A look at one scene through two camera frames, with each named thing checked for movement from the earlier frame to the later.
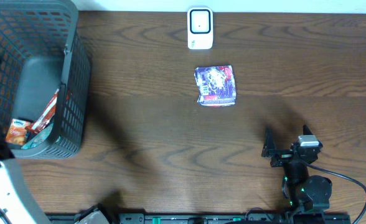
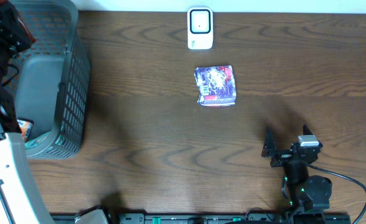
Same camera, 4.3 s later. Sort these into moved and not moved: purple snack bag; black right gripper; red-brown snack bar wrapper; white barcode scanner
Moved: red-brown snack bar wrapper
Not moved: black right gripper; purple snack bag; white barcode scanner
